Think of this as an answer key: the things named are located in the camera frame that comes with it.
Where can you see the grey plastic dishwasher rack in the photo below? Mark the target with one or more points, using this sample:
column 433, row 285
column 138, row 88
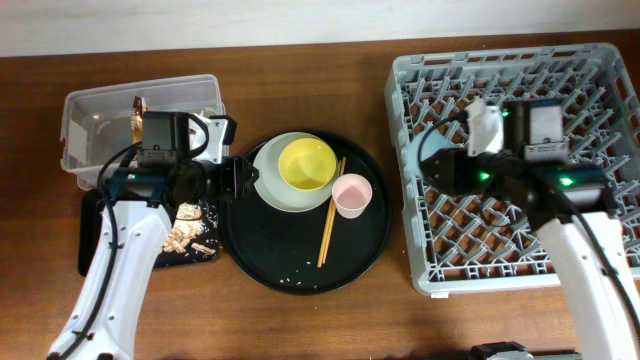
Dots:
column 473, row 244

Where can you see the pale green plate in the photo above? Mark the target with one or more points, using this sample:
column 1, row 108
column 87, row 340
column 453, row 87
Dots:
column 273, row 189

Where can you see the yellow bowl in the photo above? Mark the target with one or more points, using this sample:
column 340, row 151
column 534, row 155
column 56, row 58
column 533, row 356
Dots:
column 307, row 164

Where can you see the pink plastic cup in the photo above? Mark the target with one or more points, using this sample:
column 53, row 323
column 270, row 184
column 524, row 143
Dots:
column 351, row 194

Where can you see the wooden chopstick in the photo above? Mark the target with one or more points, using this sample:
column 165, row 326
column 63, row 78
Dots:
column 331, row 220
column 327, row 235

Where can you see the clear plastic waste bin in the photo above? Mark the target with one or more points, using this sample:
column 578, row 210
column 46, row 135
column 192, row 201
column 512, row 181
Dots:
column 96, row 123

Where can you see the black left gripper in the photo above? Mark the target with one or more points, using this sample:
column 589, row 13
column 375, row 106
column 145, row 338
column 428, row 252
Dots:
column 238, row 184

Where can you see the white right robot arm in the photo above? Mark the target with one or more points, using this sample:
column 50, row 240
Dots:
column 571, row 209

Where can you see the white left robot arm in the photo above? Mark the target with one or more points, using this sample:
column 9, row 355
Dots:
column 135, row 224

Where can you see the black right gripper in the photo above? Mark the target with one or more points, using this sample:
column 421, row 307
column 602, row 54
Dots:
column 447, row 166

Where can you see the food scraps pile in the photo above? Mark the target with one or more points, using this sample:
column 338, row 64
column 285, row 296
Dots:
column 194, row 231

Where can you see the gold foil wrapper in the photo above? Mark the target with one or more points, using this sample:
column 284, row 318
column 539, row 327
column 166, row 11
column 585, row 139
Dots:
column 137, row 114

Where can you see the round black tray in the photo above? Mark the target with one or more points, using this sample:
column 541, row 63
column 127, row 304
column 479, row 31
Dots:
column 280, row 249

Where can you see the black rectangular tray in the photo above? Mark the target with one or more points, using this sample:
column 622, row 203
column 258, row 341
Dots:
column 91, row 220

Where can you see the blue plastic cup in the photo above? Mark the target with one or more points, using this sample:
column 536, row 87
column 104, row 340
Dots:
column 418, row 150

